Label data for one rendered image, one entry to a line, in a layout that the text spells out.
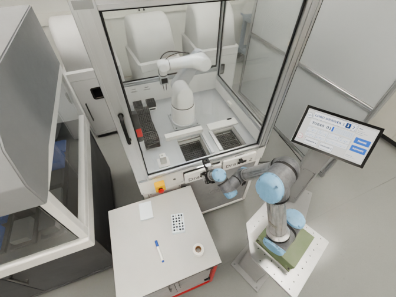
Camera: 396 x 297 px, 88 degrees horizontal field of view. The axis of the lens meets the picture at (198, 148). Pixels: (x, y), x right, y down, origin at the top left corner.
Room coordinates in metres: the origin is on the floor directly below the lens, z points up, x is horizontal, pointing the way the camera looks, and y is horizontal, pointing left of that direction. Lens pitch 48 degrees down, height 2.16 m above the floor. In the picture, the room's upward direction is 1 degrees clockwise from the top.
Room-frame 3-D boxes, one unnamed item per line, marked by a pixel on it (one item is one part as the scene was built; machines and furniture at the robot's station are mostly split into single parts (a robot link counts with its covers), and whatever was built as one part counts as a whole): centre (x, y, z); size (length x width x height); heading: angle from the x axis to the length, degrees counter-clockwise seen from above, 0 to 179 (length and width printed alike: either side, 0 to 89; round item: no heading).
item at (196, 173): (0.89, -0.04, 0.87); 0.29 x 0.02 x 0.11; 112
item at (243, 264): (0.47, -0.54, 0.38); 0.30 x 0.30 x 0.76; 45
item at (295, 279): (0.45, -0.55, 0.70); 0.45 x 0.44 x 0.12; 45
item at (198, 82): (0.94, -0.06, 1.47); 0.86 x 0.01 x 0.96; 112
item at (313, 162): (1.13, -1.03, 0.51); 0.50 x 0.45 x 1.02; 149
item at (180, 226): (0.54, 0.12, 0.78); 0.12 x 0.08 x 0.04; 10
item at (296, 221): (0.46, -0.53, 1.03); 0.13 x 0.12 x 0.14; 135
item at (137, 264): (0.47, 0.23, 0.38); 0.62 x 0.58 x 0.76; 112
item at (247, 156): (1.02, -0.33, 0.87); 0.29 x 0.02 x 0.11; 112
